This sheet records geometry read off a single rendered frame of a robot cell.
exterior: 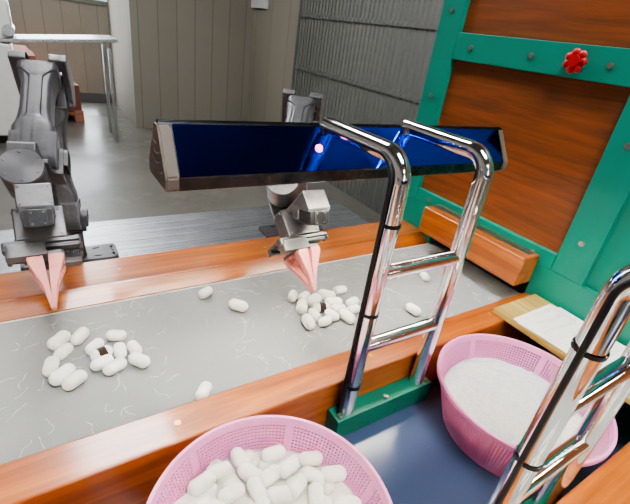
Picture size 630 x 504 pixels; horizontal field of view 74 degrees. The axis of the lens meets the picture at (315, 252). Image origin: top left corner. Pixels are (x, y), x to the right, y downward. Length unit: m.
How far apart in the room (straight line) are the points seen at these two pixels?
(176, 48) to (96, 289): 4.69
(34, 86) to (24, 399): 0.52
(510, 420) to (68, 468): 0.60
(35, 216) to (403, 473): 0.63
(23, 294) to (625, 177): 1.08
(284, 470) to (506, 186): 0.79
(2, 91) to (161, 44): 1.69
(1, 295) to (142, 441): 0.41
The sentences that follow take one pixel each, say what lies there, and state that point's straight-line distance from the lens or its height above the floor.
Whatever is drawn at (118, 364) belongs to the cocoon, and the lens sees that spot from 0.69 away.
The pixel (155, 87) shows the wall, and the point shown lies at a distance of 5.39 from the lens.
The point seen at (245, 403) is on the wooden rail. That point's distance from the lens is 0.61.
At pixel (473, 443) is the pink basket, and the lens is 0.72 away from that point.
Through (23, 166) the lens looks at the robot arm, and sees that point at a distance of 0.72.
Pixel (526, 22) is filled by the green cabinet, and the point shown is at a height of 1.30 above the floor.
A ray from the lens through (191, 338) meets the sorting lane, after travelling 0.75.
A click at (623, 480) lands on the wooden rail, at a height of 0.76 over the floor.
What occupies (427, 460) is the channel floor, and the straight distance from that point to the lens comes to 0.73.
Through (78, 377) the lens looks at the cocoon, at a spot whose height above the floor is 0.76.
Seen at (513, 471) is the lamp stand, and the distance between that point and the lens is 0.47.
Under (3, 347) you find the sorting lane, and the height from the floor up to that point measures 0.74.
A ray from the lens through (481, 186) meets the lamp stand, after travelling 0.60.
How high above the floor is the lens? 1.22
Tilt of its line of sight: 27 degrees down
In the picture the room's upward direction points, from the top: 9 degrees clockwise
